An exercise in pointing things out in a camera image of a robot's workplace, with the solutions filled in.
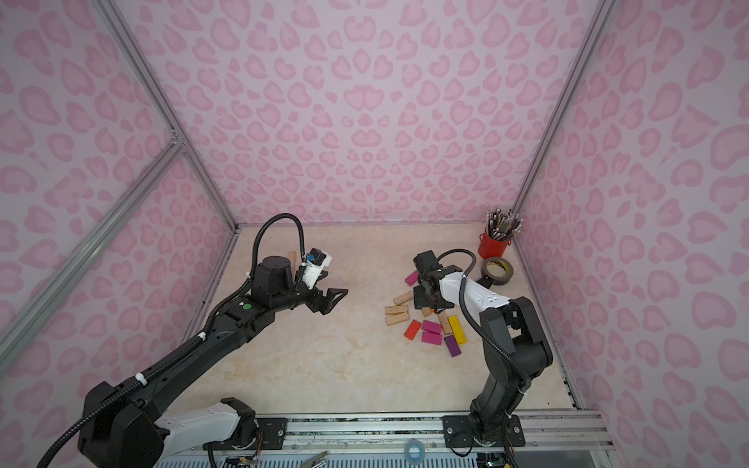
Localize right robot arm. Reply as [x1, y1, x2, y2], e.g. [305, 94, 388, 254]
[414, 249, 553, 452]

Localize yellow block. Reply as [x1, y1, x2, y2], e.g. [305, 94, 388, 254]
[448, 315, 467, 345]

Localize purple block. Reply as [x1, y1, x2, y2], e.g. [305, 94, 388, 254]
[444, 335, 461, 357]

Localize magenta block far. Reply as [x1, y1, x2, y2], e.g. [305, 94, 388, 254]
[405, 270, 419, 286]

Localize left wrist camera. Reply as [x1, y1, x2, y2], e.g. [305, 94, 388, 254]
[302, 248, 332, 290]

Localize dark tape roll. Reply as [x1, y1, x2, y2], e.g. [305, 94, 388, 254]
[479, 257, 514, 288]

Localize natural wood block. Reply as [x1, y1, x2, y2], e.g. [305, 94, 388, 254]
[287, 251, 298, 273]
[437, 311, 454, 335]
[393, 291, 414, 306]
[385, 312, 410, 326]
[384, 305, 409, 316]

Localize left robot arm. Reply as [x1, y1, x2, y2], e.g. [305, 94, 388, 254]
[77, 249, 347, 467]

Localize magenta block lower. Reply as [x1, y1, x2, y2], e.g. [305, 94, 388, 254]
[421, 331, 443, 346]

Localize red pen cup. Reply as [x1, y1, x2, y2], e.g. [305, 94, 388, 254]
[478, 233, 512, 259]

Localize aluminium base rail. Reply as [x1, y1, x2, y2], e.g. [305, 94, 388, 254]
[107, 408, 624, 468]

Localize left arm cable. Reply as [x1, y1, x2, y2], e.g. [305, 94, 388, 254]
[36, 213, 308, 468]

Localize red block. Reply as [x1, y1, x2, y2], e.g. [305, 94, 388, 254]
[404, 320, 421, 340]

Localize magenta block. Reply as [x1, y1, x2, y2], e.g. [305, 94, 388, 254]
[405, 270, 419, 286]
[421, 320, 443, 335]
[421, 331, 443, 346]

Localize magenta block upper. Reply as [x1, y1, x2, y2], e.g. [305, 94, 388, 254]
[421, 320, 443, 335]

